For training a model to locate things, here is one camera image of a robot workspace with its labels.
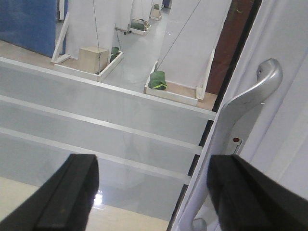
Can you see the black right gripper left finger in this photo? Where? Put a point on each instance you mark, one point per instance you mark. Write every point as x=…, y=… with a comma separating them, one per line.
x=63, y=202

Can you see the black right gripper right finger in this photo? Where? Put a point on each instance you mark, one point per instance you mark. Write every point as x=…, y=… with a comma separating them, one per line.
x=245, y=199

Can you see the silver door handle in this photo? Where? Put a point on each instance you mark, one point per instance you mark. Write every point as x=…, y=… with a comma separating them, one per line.
x=269, y=77

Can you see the white framed sliding glass door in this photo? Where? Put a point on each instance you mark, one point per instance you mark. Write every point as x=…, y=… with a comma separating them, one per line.
x=150, y=150

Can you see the light wooden box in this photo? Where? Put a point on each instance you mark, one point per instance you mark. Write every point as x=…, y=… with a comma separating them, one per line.
x=92, y=59

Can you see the green sandbag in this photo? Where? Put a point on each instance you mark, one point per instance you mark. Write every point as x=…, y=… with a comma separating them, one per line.
x=157, y=80

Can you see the blue partition panel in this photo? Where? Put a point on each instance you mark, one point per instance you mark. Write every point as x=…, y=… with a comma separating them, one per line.
x=30, y=24

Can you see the white wooden base frame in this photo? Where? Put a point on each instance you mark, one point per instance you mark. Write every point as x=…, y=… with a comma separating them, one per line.
x=192, y=96

